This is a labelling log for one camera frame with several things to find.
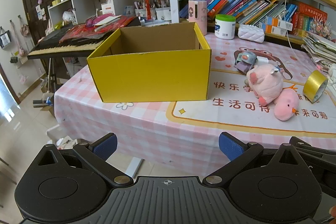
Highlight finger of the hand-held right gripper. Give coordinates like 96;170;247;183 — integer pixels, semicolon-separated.
289;136;336;161

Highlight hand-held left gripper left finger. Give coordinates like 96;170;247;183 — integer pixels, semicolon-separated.
37;133;134;188

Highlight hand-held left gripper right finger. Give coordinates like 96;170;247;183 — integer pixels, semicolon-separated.
203;132;301;186

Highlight pink duck plush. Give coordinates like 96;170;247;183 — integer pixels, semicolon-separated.
274;88;300;122

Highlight pink pig plush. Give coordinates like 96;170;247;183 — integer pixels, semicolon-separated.
246;63;284;106

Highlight yellow cardboard box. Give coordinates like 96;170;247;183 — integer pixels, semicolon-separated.
87;22;212;103

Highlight grey purple toy robot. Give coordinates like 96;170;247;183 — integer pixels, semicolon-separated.
234;51;257;75

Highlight pink checked printed tablecloth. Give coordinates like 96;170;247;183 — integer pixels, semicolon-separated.
54;30;336;164

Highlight white table leg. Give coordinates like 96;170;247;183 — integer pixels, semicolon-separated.
126;157;143;178

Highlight gold tape roll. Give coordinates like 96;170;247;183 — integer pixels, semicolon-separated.
302;70;328;104

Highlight black keyboard stand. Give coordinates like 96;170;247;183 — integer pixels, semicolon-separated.
33;57;58;109

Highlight stack of papers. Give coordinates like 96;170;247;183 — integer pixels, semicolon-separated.
302;31;336;69

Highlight black electronic keyboard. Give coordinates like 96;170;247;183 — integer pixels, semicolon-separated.
28;17;142;60

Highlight white quilted purse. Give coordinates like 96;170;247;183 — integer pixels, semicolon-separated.
238;24;265;43

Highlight red cloth and books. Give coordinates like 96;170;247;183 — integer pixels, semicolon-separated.
59;17;137;43

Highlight white jar green lid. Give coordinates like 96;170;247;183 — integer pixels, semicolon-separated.
215;14;236;40

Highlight white booklet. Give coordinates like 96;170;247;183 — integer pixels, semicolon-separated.
94;15;122;31

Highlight magenta folder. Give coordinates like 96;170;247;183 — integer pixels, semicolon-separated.
86;17;105;28

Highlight white plastic bag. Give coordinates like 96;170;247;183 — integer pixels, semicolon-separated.
62;9;76;24

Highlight white red box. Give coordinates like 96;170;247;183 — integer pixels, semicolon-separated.
101;4;115;16

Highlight white pen holder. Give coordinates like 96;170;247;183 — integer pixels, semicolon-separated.
154;0;172;21
134;1;148;19

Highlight pink cylindrical dispenser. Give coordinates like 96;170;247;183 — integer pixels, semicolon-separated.
188;0;208;23

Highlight row of colourful books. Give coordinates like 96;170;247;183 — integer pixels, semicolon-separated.
181;0;328;38

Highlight red tassel ornament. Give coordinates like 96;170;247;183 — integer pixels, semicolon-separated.
145;0;153;21

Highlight printed tote bag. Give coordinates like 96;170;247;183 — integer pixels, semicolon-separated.
0;27;11;50

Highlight white cable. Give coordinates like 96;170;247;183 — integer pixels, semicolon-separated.
285;0;298;49

